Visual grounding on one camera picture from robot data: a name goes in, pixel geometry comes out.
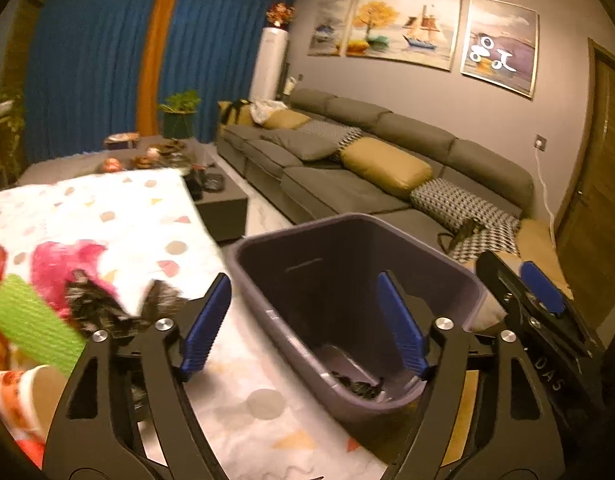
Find white red paper cup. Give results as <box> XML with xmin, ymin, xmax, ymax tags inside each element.
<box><xmin>0</xmin><ymin>365</ymin><xmax>67</xmax><ymax>469</ymax></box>

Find black plastic bag back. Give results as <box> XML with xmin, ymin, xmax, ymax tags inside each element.
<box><xmin>65</xmin><ymin>270</ymin><xmax>187</xmax><ymax>340</ymax></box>

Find black plastic bag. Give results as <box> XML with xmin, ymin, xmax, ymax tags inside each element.
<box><xmin>65</xmin><ymin>270</ymin><xmax>187</xmax><ymax>340</ymax></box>
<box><xmin>330</xmin><ymin>370</ymin><xmax>385</xmax><ymax>400</ymax></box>

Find green foam net sleeve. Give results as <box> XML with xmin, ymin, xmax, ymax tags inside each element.
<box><xmin>0</xmin><ymin>274</ymin><xmax>85</xmax><ymax>377</ymax></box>

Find pink plastic bag back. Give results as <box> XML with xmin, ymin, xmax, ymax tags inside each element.
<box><xmin>31</xmin><ymin>240</ymin><xmax>118</xmax><ymax>320</ymax></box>

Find black plastic bag front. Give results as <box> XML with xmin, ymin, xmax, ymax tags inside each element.
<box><xmin>330</xmin><ymin>370</ymin><xmax>385</xmax><ymax>400</ymax></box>

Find dark grey trash bin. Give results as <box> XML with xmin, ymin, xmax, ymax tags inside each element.
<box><xmin>226</xmin><ymin>214</ymin><xmax>486</xmax><ymax>422</ymax></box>

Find wooden door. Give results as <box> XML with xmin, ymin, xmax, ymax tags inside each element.
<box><xmin>556</xmin><ymin>40</ymin><xmax>615</xmax><ymax>328</ymax></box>

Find patterned cushion near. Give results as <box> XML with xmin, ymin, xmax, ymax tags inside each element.
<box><xmin>409</xmin><ymin>178</ymin><xmax>520</xmax><ymax>263</ymax></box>

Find patterned cushion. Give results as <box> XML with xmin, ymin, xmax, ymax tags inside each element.
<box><xmin>409</xmin><ymin>178</ymin><xmax>520</xmax><ymax>263</ymax></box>
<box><xmin>299</xmin><ymin>119</ymin><xmax>364</xmax><ymax>151</ymax></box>

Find patterned white tablecloth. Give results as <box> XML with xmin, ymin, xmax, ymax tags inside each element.
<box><xmin>0</xmin><ymin>170</ymin><xmax>385</xmax><ymax>479</ymax></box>

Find mustard cushion middle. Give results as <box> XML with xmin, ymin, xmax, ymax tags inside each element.
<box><xmin>340</xmin><ymin>136</ymin><xmax>433</xmax><ymax>200</ymax></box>

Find mustard cushion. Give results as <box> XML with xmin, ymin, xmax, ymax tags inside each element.
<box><xmin>263</xmin><ymin>108</ymin><xmax>312</xmax><ymax>130</ymax></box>
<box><xmin>340</xmin><ymin>136</ymin><xmax>433</xmax><ymax>200</ymax></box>

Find dark coffee table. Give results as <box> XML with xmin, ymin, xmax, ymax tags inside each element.
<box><xmin>17</xmin><ymin>136</ymin><xmax>250</xmax><ymax>245</ymax></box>

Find grey sectional sofa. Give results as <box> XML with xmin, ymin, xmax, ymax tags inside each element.
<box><xmin>216</xmin><ymin>89</ymin><xmax>570</xmax><ymax>292</ymax></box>

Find patterned cushion far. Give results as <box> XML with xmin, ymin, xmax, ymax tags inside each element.
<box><xmin>299</xmin><ymin>119</ymin><xmax>364</xmax><ymax>151</ymax></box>

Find right abstract painting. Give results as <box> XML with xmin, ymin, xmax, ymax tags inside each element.
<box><xmin>460</xmin><ymin>0</ymin><xmax>539</xmax><ymax>100</ymax></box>

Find grey cushion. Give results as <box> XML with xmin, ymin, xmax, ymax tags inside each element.
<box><xmin>262</xmin><ymin>129</ymin><xmax>338</xmax><ymax>162</ymax></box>

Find sailboat tree painting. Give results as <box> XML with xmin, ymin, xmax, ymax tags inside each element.
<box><xmin>344</xmin><ymin>0</ymin><xmax>463</xmax><ymax>72</ymax></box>

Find potted green plant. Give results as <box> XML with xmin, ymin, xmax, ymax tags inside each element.
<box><xmin>159</xmin><ymin>89</ymin><xmax>201</xmax><ymax>140</ymax></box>

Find mustard cushion far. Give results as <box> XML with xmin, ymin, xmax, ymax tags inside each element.
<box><xmin>263</xmin><ymin>108</ymin><xmax>312</xmax><ymax>130</ymax></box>

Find hanging plant on stand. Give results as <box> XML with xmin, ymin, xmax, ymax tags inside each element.
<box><xmin>0</xmin><ymin>90</ymin><xmax>26</xmax><ymax>184</ymax></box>

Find white clothes on sofa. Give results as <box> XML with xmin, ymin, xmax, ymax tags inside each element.
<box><xmin>249</xmin><ymin>100</ymin><xmax>288</xmax><ymax>126</ymax></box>

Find small landscape painting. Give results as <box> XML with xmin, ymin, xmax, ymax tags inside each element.
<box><xmin>307</xmin><ymin>0</ymin><xmax>352</xmax><ymax>56</ymax></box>

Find white standing air conditioner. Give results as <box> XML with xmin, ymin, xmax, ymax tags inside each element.
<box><xmin>249</xmin><ymin>27</ymin><xmax>289</xmax><ymax>101</ymax></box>

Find blue curtains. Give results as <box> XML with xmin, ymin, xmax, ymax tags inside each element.
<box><xmin>23</xmin><ymin>0</ymin><xmax>294</xmax><ymax>162</ymax></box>

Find artificial flower bouquet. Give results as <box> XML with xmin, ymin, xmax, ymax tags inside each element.
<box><xmin>265</xmin><ymin>1</ymin><xmax>294</xmax><ymax>30</ymax></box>

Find orange curtain strip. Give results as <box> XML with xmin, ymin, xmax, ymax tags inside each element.
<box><xmin>136</xmin><ymin>0</ymin><xmax>176</xmax><ymax>136</ymax></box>

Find white charging cable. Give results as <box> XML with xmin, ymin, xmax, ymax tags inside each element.
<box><xmin>533</xmin><ymin>146</ymin><xmax>559</xmax><ymax>241</ymax></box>

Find wall socket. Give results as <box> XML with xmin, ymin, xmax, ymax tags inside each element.
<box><xmin>534</xmin><ymin>136</ymin><xmax>547</xmax><ymax>152</ymax></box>

